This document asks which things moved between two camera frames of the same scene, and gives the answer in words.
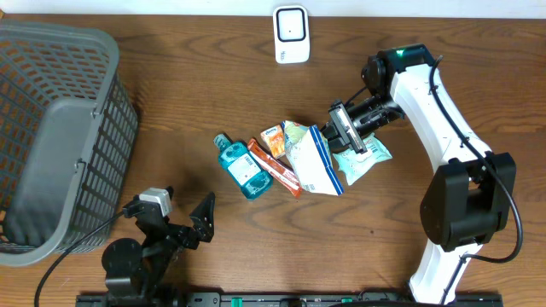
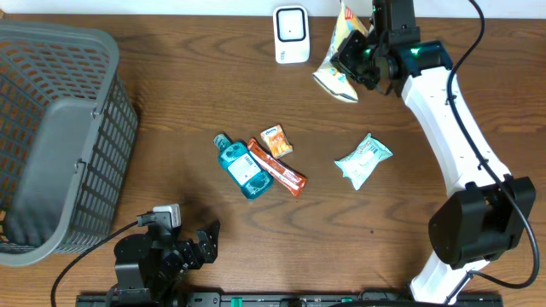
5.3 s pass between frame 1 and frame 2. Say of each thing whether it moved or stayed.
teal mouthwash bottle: stayed
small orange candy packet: stayed
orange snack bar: stayed
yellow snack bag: moved
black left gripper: moved
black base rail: stayed
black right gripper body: moved
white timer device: stayed
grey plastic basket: stayed
